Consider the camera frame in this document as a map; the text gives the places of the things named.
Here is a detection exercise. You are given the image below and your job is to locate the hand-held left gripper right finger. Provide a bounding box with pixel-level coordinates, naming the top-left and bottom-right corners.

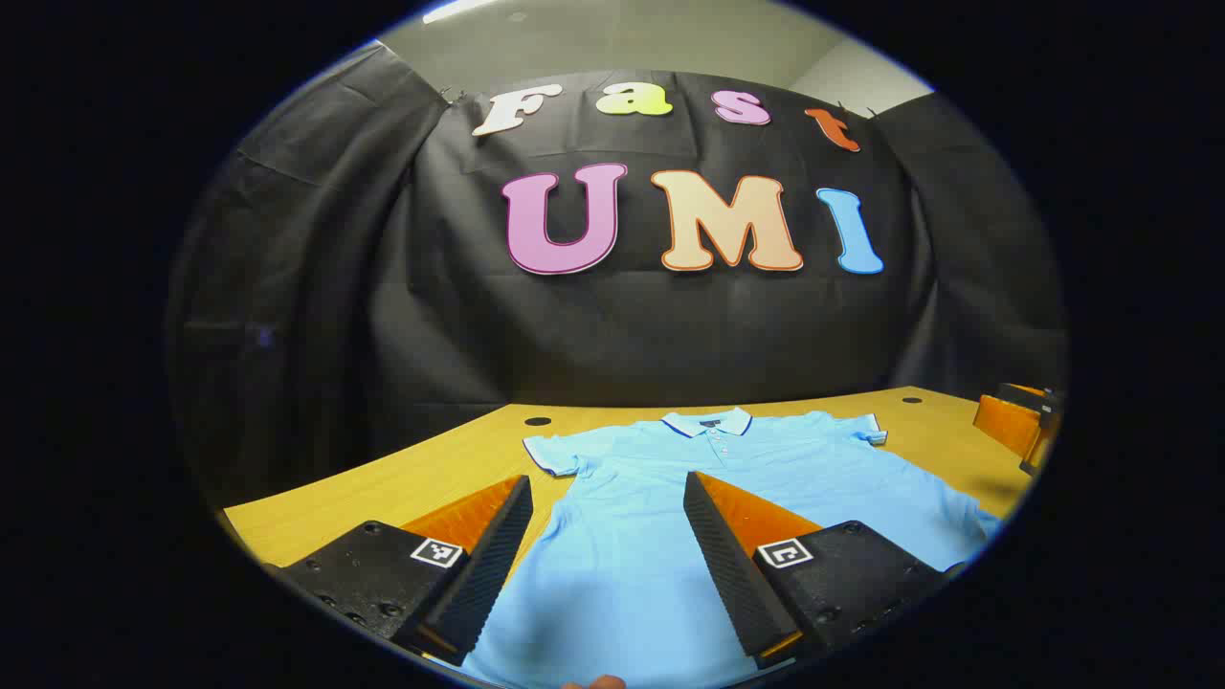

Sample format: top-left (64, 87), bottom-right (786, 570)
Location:
top-left (683, 471), bottom-right (950, 669)

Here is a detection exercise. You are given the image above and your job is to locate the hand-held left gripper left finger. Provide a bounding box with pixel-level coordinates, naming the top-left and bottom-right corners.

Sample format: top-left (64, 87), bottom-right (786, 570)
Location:
top-left (263, 476), bottom-right (534, 666)

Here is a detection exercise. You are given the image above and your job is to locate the light blue T-shirt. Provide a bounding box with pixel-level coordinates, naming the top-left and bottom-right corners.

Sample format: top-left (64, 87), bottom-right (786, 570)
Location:
top-left (464, 407), bottom-right (1002, 689)

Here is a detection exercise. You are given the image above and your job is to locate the black backdrop cloth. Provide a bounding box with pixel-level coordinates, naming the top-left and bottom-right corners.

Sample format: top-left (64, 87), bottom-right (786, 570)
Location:
top-left (167, 43), bottom-right (1068, 508)

